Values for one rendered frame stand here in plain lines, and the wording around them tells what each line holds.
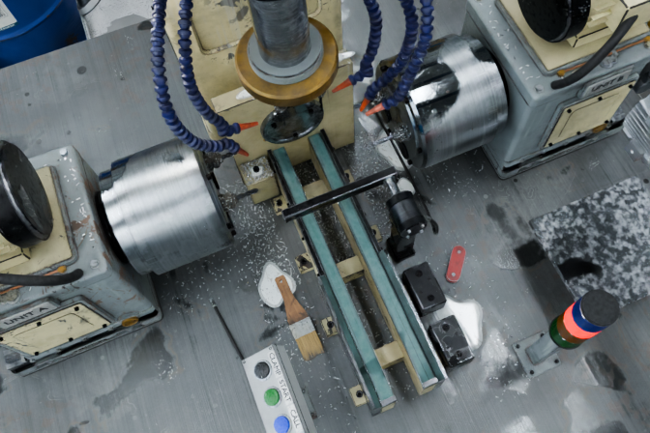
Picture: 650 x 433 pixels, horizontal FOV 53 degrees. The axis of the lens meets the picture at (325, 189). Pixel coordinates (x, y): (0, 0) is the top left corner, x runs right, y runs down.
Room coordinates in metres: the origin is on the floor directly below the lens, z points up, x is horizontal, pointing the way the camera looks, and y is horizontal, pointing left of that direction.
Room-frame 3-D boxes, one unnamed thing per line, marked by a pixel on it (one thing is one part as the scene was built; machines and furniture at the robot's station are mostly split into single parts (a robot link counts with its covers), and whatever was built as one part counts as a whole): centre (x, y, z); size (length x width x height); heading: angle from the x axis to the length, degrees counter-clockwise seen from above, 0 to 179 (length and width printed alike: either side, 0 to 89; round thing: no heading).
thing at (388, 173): (0.55, -0.03, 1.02); 0.26 x 0.04 x 0.03; 106
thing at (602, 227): (0.40, -0.60, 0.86); 0.27 x 0.24 x 0.12; 106
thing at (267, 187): (0.68, 0.15, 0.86); 0.07 x 0.06 x 0.12; 106
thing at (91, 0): (0.80, 0.32, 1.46); 0.18 x 0.11 x 0.13; 16
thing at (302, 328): (0.36, 0.10, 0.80); 0.21 x 0.05 x 0.01; 18
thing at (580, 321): (0.21, -0.41, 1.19); 0.06 x 0.06 x 0.04
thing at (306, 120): (0.73, 0.05, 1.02); 0.15 x 0.02 x 0.15; 106
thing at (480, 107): (0.74, -0.29, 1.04); 0.41 x 0.25 x 0.25; 106
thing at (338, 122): (0.80, 0.07, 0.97); 0.30 x 0.11 x 0.34; 106
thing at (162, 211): (0.55, 0.37, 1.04); 0.37 x 0.25 x 0.25; 106
